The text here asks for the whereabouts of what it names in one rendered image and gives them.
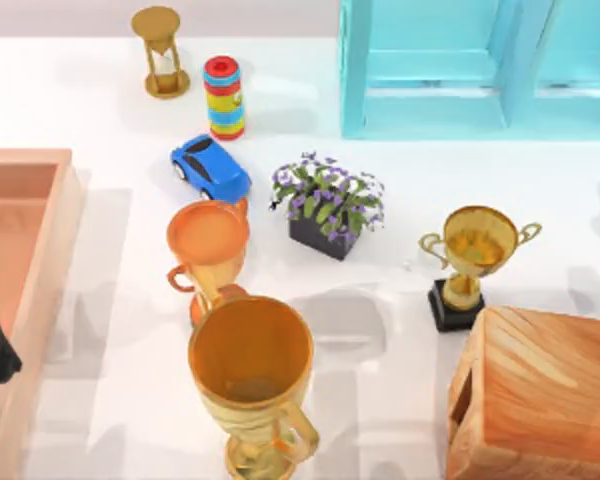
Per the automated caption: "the light blue rack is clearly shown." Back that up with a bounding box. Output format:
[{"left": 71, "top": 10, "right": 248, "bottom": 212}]
[{"left": 337, "top": 0, "right": 600, "bottom": 142}]

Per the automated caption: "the golden hourglass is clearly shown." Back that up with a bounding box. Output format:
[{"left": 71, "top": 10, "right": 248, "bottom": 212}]
[{"left": 131, "top": 5, "right": 192, "bottom": 100}]

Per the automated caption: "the salmon-coloured shallow box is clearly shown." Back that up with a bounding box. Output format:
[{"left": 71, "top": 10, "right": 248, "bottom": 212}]
[{"left": 0, "top": 148, "right": 85, "bottom": 480}]

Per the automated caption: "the orange trophy cup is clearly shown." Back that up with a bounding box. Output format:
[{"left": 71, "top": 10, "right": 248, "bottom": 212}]
[{"left": 166, "top": 198, "right": 252, "bottom": 329}]

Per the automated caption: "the wooden box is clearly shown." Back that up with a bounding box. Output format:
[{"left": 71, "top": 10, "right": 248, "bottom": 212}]
[{"left": 445, "top": 305, "right": 600, "bottom": 480}]

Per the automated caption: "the purple flower plant pot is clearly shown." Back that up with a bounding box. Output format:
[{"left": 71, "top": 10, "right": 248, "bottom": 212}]
[{"left": 268, "top": 150, "right": 387, "bottom": 262}]

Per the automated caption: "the blue toy car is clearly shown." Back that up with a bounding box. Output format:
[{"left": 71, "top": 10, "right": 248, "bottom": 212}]
[{"left": 169, "top": 133, "right": 253, "bottom": 205}]

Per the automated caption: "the stack of coloured rings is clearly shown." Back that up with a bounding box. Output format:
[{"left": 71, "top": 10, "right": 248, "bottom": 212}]
[{"left": 202, "top": 55, "right": 247, "bottom": 142}]

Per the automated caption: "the large golden trophy cup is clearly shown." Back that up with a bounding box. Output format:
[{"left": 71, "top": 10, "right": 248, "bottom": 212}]
[{"left": 187, "top": 295, "right": 321, "bottom": 480}]

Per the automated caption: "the gold trophy with black base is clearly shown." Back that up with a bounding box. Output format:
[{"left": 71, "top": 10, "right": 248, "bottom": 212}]
[{"left": 418, "top": 204, "right": 543, "bottom": 333}]

